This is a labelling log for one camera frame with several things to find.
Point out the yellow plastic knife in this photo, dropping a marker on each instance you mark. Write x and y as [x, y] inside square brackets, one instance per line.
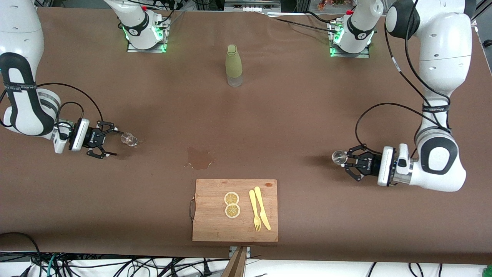
[261, 207]

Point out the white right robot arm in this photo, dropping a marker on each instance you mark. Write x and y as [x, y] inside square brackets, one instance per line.
[21, 38]

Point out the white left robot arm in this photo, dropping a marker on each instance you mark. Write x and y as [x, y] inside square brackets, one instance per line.
[446, 46]

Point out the wooden camera post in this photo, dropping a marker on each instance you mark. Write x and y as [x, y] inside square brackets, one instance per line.
[236, 265]

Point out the metal mount bracket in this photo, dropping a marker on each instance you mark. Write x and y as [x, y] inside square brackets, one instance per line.
[248, 251]

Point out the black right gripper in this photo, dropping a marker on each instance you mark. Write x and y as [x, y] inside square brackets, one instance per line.
[91, 139]

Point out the grey power strip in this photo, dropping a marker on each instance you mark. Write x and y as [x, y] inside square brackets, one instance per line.
[250, 7]

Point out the clear glass shaker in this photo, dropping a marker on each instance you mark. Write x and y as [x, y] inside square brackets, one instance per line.
[130, 140]

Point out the wooden cutting board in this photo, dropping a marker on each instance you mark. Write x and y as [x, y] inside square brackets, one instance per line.
[215, 223]

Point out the lemon slice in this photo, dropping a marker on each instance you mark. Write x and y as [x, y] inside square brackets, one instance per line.
[232, 211]
[231, 198]

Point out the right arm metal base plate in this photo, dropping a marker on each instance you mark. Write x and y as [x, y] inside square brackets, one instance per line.
[153, 50]

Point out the green bottle with clear base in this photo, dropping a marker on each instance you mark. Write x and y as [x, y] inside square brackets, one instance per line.
[233, 65]

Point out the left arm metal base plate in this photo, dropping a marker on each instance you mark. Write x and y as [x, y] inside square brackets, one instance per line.
[361, 55]

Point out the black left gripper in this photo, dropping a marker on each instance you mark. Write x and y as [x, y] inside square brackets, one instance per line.
[371, 164]

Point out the brown table cover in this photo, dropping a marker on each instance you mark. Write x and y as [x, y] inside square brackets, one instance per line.
[115, 211]

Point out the steel measuring jigger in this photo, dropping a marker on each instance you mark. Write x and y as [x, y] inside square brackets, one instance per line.
[339, 157]

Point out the yellow plastic fork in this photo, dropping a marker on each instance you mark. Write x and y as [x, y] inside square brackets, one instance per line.
[253, 206]

